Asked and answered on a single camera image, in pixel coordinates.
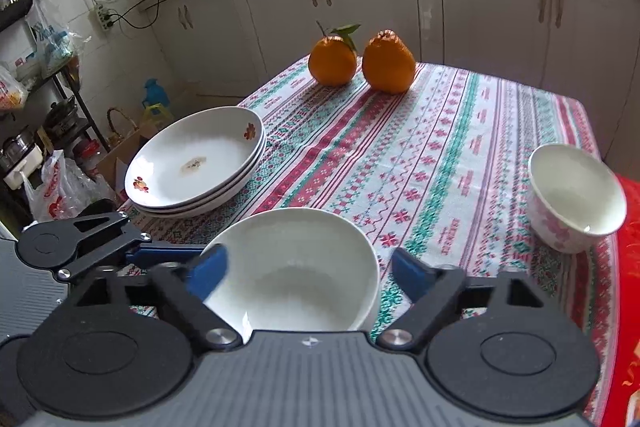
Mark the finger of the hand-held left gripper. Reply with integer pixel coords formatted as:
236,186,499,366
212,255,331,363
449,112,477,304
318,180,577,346
57,211,206,283

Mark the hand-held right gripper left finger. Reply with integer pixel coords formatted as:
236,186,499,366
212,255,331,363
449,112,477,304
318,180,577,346
67,244,244,353

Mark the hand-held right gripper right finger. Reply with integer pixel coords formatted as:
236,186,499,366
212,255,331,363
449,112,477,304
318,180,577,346
377,248,546,353

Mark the white plate with fruit print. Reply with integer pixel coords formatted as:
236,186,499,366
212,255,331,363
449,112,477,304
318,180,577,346
131,137,267,219
127,127,267,214
124,106,265,209

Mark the white bowl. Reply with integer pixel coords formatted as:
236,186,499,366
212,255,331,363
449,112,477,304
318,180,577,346
202,207,380,343

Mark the pink floral bowl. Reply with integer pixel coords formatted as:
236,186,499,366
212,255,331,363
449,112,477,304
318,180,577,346
527,143,627,254

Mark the brown cardboard box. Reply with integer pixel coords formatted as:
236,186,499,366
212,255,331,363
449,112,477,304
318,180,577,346
95,127,151,205

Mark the red white plastic bag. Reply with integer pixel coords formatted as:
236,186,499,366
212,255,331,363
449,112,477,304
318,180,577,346
22,149,117,223

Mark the patterned red green tablecloth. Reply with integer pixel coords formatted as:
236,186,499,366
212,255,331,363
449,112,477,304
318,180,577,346
117,54,621,425

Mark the wicker basket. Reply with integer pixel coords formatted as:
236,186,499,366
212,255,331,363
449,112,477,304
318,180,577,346
106,107,142,150

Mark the blue jug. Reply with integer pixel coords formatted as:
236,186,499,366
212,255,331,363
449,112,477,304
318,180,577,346
143,78,174,118

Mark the black metal shelf rack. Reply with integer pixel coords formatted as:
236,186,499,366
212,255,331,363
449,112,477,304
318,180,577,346
0,0,108,228

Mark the bumpy orange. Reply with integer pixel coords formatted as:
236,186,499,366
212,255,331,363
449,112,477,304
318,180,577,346
361,29,417,95

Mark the red patterned cloth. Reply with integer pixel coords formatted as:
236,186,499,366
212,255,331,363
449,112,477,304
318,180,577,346
597,172,640,427

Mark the orange with leafy stem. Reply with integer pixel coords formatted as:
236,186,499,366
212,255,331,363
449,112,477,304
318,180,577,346
308,23,362,88

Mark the white power strip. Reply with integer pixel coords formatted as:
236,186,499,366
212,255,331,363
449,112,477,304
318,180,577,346
95,4,117,31

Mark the clear plastic bag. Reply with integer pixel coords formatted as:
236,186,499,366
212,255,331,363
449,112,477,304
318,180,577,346
25,0,83,80

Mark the white kitchen cabinet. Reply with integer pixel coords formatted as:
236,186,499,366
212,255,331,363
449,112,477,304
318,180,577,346
145,0,640,168

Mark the black power cable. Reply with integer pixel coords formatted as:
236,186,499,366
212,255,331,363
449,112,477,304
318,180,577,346
107,0,168,30

